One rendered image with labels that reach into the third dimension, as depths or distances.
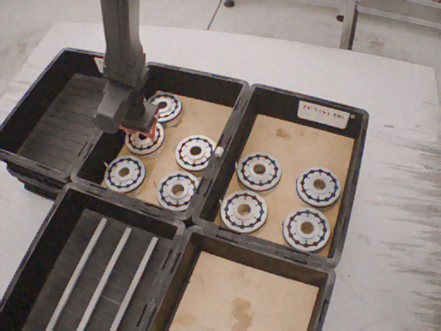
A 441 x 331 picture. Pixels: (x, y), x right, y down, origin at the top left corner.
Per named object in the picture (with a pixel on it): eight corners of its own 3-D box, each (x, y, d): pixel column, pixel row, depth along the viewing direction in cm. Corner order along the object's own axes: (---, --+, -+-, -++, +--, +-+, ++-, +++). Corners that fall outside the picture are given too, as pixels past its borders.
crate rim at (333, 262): (251, 88, 95) (251, 81, 93) (368, 117, 88) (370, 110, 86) (189, 227, 76) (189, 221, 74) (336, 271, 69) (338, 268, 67)
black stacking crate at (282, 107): (251, 113, 103) (251, 84, 93) (358, 140, 96) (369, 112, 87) (196, 243, 84) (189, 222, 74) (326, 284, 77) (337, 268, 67)
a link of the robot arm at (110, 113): (150, 64, 71) (110, 49, 71) (127, 109, 66) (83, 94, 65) (145, 96, 82) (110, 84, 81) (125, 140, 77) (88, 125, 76)
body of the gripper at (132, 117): (148, 132, 84) (139, 112, 78) (111, 121, 87) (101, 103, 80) (160, 109, 87) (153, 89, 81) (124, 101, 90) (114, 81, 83)
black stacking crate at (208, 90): (154, 90, 110) (146, 61, 100) (251, 112, 103) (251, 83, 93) (87, 203, 91) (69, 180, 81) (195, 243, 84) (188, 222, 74)
